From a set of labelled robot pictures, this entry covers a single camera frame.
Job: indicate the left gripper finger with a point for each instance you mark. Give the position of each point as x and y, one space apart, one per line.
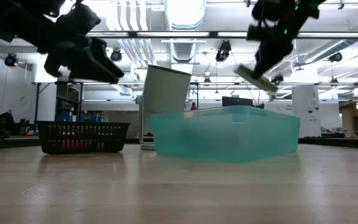
104 59
92 73

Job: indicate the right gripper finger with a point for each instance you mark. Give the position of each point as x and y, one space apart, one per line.
278 62
262 67

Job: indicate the white printed card box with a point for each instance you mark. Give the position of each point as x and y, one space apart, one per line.
264 83

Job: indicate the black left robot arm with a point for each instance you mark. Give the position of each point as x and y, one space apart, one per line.
17 25

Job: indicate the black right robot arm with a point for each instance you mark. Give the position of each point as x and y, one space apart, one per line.
306 9

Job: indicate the translucent teal plastic bin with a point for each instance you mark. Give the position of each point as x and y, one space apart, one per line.
228 140

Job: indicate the black overhead crossbar with lights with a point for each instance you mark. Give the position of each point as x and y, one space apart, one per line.
132 34

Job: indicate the black shelving unit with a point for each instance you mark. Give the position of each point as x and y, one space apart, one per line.
68 102

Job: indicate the black background monitor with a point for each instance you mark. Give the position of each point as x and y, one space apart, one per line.
238 101

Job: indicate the white room pillar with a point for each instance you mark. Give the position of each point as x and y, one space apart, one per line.
306 102

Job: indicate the black mesh plastic basket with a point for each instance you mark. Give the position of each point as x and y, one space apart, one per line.
82 151

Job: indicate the person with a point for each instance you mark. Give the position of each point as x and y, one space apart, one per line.
194 107

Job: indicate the black ceiling-hung camera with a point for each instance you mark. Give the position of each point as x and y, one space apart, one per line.
336 57
279 79
224 49
10 59
116 56

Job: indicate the black aluminium table frame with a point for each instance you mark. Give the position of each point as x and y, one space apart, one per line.
337 142

